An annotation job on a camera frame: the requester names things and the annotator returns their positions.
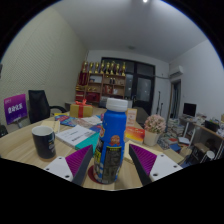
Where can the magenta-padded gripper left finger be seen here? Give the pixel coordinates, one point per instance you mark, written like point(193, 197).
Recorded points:
point(60, 166)

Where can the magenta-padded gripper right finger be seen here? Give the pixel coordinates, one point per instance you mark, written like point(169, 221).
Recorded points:
point(163, 166)

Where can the blue bottle with white cap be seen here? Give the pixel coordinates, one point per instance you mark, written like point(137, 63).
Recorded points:
point(111, 143)

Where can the black mug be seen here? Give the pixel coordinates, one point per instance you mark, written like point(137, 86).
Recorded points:
point(44, 145)

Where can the flat round red coaster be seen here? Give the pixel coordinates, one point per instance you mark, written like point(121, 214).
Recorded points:
point(90, 174)

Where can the stack of books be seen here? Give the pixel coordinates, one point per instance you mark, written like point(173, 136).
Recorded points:
point(174, 127)

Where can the pink flowers in white pot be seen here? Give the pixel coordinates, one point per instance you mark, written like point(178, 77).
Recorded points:
point(154, 125)

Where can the orange red book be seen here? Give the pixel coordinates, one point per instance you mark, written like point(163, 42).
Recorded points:
point(135, 134)

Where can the blue colourful book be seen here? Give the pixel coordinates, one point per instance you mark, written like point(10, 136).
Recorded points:
point(66, 120)

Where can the white round stool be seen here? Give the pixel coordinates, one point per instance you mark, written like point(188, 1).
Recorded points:
point(209, 155)

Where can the cluttered wooden side desk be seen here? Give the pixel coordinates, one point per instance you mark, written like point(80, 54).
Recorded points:
point(208, 128)

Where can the standing paper card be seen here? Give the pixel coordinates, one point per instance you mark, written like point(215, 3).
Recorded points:
point(131, 116)

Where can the yellow gift box red ribbon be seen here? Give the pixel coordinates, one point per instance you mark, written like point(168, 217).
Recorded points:
point(81, 110)

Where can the black computer monitor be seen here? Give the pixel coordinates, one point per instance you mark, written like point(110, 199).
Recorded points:
point(190, 109)

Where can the black office chair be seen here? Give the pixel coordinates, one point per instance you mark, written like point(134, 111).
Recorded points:
point(38, 106)

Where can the black mesh chair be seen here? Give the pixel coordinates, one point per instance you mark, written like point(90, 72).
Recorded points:
point(3, 130)

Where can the purple sign board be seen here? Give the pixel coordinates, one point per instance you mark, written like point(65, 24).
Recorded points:
point(15, 109)

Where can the black framed glass door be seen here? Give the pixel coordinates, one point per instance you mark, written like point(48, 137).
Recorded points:
point(143, 90)

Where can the wooden shelf unit with trophies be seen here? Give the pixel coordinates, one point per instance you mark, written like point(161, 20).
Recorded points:
point(100, 88)

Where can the white air conditioner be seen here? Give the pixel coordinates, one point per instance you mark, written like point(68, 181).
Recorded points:
point(176, 70)

